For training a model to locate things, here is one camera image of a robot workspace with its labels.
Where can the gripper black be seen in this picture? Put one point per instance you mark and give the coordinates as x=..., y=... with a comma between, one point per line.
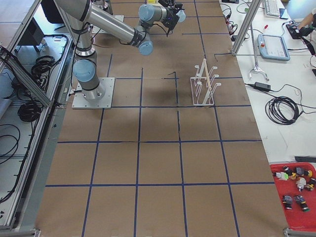
x=171, y=15

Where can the light blue cup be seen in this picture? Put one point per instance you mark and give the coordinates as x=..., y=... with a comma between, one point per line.
x=182, y=16

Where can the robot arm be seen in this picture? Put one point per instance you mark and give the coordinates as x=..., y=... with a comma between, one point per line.
x=80, y=14

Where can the blue teach pendant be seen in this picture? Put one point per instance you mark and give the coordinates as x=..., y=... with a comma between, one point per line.
x=273, y=47

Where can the black power adapter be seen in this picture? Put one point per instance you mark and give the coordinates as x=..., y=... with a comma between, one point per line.
x=262, y=86

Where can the red parts tray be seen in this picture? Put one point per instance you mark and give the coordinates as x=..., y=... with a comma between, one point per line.
x=296, y=186

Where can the white wire cup rack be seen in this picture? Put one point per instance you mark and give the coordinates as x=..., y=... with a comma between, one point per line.
x=203, y=85

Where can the aluminium frame post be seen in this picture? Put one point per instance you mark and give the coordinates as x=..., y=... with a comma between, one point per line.
x=245, y=25

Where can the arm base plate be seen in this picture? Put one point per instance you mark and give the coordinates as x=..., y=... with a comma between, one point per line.
x=100, y=98

